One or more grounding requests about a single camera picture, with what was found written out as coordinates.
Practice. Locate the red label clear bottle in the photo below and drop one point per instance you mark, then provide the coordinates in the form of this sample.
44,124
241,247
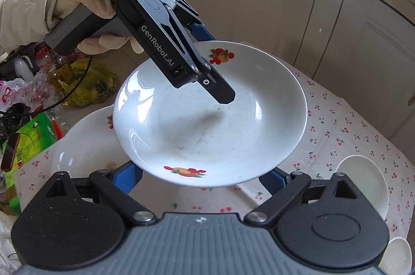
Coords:
42,56

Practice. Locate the person's left forearm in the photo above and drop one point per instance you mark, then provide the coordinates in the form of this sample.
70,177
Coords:
26,9

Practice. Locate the brown snack packet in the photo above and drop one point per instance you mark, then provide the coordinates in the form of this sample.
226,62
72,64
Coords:
9,152

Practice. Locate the cherry print tablecloth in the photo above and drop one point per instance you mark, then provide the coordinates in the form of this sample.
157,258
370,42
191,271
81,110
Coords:
340,132

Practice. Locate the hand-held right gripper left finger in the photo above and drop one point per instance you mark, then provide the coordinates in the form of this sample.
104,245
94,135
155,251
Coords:
124,179

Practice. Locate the white jug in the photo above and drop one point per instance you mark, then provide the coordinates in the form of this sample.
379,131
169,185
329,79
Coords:
23,69

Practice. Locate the crumpled clear plastic bag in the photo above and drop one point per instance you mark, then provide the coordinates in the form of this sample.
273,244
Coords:
32,90

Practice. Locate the yellow plastic bag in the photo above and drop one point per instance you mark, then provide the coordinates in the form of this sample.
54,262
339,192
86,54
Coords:
87,84

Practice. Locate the white bowl pink flower print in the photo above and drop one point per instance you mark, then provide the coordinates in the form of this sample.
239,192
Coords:
360,184
397,257

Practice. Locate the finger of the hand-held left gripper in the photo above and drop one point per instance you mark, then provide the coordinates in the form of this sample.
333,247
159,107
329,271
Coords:
220,90
202,32

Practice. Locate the large white fruit-print plate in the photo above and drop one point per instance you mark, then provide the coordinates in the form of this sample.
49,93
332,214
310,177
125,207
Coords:
181,132

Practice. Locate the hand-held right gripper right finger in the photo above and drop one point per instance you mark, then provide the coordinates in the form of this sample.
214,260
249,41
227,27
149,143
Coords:
275,181

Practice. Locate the green snack package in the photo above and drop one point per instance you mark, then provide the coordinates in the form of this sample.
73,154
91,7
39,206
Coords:
35,135

